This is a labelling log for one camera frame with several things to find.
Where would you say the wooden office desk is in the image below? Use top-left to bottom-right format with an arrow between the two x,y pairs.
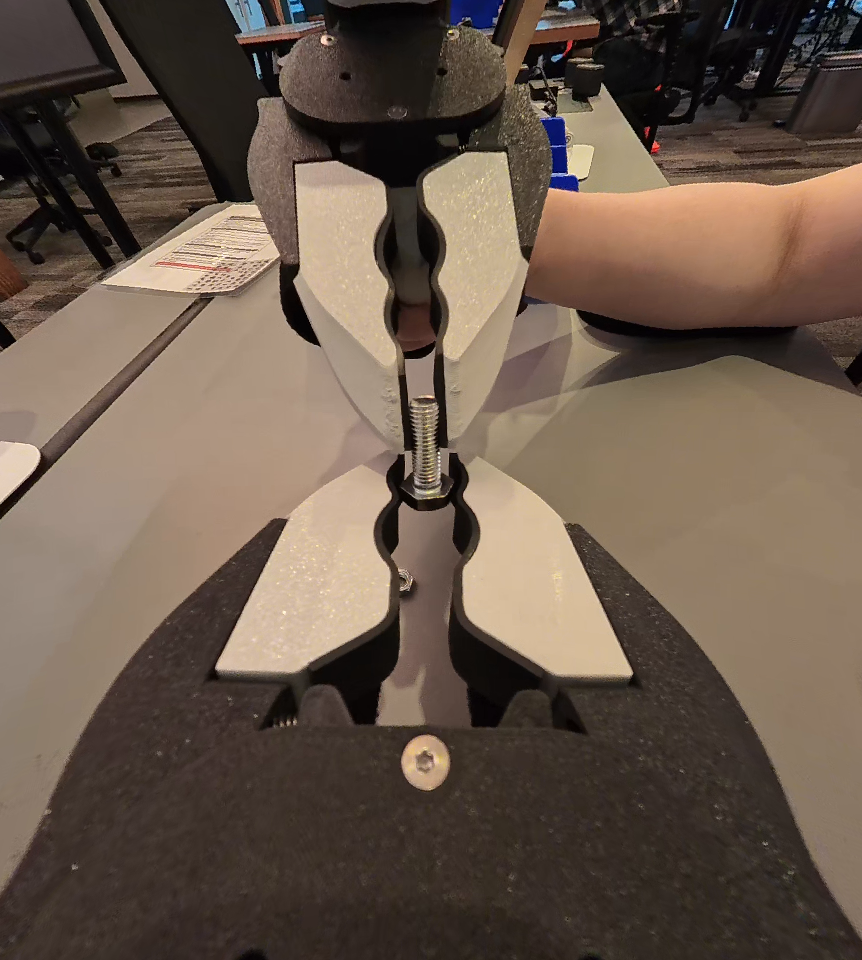
236,21 -> 327,48
534,15 -> 601,48

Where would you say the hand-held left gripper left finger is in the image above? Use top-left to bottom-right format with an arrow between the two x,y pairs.
215,461 -> 402,710

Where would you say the short thin silver bolt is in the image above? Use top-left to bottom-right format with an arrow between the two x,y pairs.
398,396 -> 466,516

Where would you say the person's right hand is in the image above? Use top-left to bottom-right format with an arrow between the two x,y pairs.
393,296 -> 438,355

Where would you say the blue plastic bin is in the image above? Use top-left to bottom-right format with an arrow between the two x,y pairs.
539,116 -> 579,193

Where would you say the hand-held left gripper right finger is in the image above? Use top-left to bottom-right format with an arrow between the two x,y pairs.
448,456 -> 636,717

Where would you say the black framed display easel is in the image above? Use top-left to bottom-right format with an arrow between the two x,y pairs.
0,0 -> 144,269

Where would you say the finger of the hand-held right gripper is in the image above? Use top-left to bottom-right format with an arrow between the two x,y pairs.
292,159 -> 409,453
417,150 -> 531,445

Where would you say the person's right forearm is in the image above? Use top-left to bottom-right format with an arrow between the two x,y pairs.
524,142 -> 862,331

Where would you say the black wrist rest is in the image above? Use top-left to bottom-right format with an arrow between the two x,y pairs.
577,309 -> 801,336

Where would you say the laminated instruction sheet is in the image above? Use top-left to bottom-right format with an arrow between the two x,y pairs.
101,206 -> 282,300

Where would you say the grey waste bin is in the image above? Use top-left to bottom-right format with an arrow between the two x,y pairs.
785,49 -> 862,137

